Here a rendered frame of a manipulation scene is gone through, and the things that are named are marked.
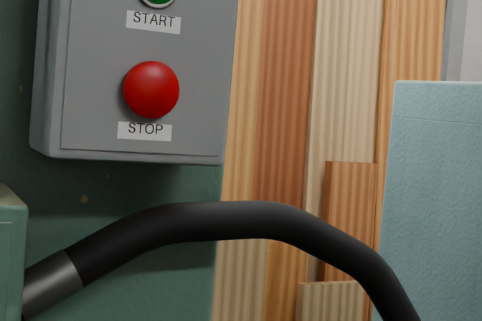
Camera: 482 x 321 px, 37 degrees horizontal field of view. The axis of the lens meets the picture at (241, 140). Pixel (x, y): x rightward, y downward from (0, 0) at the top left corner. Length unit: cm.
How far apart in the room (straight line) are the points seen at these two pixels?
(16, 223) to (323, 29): 176
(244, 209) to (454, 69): 218
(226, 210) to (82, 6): 15
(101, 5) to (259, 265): 149
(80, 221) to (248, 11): 153
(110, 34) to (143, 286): 17
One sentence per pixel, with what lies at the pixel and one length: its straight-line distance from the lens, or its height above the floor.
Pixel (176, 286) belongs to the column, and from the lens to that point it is 48.
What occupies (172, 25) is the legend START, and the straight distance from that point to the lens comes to 39.
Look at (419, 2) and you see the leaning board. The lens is 228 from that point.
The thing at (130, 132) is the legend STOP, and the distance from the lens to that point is 38.
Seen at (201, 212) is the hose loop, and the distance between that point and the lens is 42.
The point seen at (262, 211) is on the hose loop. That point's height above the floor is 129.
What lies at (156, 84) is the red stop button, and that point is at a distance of 38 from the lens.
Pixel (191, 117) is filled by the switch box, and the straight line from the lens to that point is 39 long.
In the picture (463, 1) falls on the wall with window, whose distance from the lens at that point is 261.
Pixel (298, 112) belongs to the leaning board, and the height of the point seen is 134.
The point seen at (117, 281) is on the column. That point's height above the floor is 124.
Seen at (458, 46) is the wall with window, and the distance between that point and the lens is 259.
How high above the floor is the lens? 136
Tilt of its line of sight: 3 degrees down
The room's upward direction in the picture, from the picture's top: 5 degrees clockwise
